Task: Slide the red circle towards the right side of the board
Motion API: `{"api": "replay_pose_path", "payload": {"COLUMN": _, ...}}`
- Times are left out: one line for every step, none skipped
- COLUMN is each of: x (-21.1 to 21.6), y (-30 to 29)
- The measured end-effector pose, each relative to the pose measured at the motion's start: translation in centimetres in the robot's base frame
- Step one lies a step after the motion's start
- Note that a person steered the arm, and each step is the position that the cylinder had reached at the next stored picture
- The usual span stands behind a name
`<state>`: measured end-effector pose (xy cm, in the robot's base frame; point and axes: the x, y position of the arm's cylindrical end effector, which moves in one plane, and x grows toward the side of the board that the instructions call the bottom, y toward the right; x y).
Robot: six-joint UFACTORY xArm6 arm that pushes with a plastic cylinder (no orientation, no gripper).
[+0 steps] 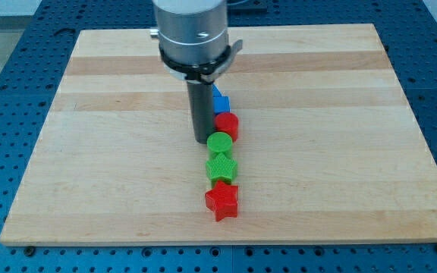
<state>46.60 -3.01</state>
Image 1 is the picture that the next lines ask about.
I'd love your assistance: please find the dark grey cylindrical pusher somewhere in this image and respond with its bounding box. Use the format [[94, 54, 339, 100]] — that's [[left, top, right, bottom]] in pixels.
[[187, 81, 215, 144]]

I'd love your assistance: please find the red cylinder block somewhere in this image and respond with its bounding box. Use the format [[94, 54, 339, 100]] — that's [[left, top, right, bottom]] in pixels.
[[215, 112, 239, 142]]

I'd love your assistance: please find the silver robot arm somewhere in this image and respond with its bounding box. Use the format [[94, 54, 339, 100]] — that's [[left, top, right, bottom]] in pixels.
[[152, 0, 228, 144]]

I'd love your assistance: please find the wooden board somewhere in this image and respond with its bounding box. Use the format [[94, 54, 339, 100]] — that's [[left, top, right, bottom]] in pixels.
[[0, 24, 437, 246]]

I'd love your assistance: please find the blue triangle block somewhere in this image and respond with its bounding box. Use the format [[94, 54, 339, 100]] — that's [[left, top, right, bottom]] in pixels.
[[212, 84, 222, 97]]

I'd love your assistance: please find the blue cube block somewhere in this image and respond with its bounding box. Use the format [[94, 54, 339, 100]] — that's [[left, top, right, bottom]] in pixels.
[[213, 96, 231, 115]]

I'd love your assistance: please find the green cylinder block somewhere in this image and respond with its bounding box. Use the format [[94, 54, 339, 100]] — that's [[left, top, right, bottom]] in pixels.
[[206, 132, 233, 159]]

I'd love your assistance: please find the green star block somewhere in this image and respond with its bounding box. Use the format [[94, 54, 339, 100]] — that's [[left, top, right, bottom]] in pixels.
[[206, 153, 238, 188]]

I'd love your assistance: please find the red star block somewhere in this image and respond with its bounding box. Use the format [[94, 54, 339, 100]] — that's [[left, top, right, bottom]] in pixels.
[[205, 180, 239, 221]]

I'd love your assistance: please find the black clamp ring with lever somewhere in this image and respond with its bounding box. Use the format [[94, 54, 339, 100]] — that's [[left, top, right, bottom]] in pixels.
[[159, 39, 244, 84]]

